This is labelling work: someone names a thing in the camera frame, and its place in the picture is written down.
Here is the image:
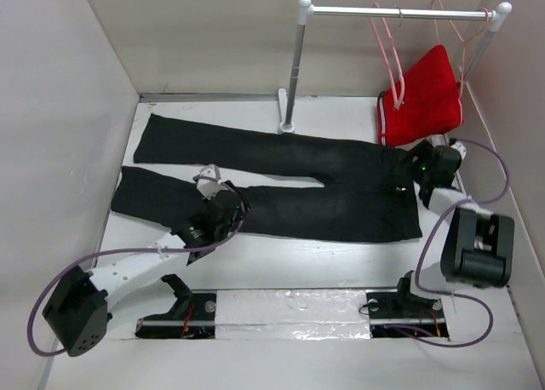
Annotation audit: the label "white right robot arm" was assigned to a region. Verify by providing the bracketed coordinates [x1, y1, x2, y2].
[393, 140, 514, 317]

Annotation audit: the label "pink hanger at rack end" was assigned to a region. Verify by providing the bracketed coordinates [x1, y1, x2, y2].
[449, 8, 493, 85]

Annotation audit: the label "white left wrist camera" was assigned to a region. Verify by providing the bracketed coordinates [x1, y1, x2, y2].
[193, 164, 225, 200]

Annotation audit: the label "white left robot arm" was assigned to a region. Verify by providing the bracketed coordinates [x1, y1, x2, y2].
[43, 191, 250, 357]

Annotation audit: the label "white clothes rack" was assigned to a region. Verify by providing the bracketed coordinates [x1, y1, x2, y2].
[278, 0, 513, 135]

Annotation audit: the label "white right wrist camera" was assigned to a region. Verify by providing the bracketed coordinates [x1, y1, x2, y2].
[448, 138, 468, 161]

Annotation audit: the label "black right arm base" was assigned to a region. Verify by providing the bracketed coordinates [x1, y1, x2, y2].
[359, 271, 449, 339]

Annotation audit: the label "black denim trousers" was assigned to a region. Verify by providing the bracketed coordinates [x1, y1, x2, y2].
[111, 114, 422, 244]

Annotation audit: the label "pink hanger holding shorts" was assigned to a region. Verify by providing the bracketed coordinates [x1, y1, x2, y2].
[430, 0, 468, 89]

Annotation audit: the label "red shorts with stripes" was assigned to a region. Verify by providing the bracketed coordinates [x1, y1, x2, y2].
[376, 45, 463, 146]

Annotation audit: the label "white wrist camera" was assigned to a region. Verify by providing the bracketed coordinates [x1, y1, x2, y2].
[193, 164, 225, 200]
[448, 138, 468, 161]

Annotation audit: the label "pink empty hanger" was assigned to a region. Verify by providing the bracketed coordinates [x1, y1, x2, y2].
[370, 17, 405, 110]

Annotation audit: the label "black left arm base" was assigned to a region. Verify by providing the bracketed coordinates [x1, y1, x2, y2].
[135, 274, 217, 340]

